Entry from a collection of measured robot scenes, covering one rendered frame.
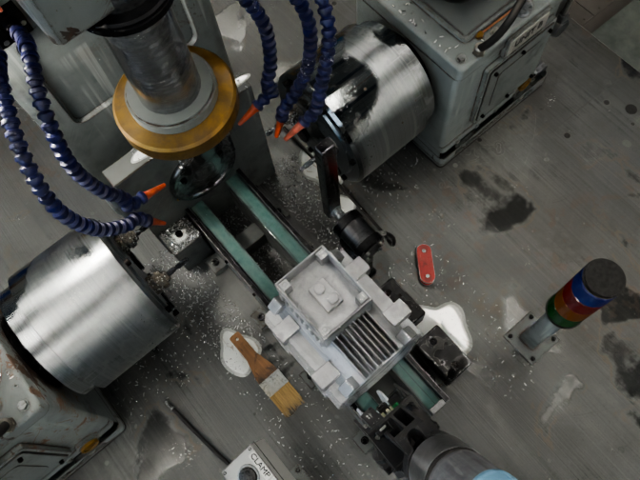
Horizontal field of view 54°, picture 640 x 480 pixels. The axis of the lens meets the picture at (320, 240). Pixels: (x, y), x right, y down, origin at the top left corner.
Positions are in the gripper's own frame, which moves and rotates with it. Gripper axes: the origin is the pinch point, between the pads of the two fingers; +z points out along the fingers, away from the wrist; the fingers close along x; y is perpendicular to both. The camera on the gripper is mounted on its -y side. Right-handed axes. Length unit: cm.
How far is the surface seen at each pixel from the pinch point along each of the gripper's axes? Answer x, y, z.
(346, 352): -3.4, 6.1, 12.6
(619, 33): -177, -13, 127
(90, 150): 8, 57, 41
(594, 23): -173, -4, 130
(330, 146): -20.3, 33.9, 10.0
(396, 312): -14.1, 5.2, 13.6
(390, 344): -9.7, 3.0, 10.7
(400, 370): -10.5, -8.0, 24.1
